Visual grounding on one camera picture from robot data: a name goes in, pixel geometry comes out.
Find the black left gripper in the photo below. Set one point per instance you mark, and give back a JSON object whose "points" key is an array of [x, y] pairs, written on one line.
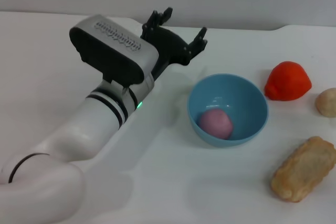
{"points": [[168, 45]]}

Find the blue bowl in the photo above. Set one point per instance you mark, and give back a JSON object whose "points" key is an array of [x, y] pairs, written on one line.
{"points": [[236, 103]]}

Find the pink toy peach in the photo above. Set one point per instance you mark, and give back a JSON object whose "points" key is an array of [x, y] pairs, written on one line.
{"points": [[216, 124]]}

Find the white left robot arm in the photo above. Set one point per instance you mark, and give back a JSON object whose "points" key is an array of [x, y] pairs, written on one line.
{"points": [[73, 140]]}

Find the red pepper toy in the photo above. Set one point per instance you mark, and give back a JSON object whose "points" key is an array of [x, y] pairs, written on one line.
{"points": [[288, 82]]}

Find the beige round potato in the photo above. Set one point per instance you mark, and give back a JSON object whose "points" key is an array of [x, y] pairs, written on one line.
{"points": [[328, 103]]}

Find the toasted bread slice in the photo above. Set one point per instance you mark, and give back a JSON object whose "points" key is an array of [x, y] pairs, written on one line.
{"points": [[302, 169]]}

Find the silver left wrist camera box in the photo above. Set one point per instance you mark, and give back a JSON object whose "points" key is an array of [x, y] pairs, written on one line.
{"points": [[113, 51]]}

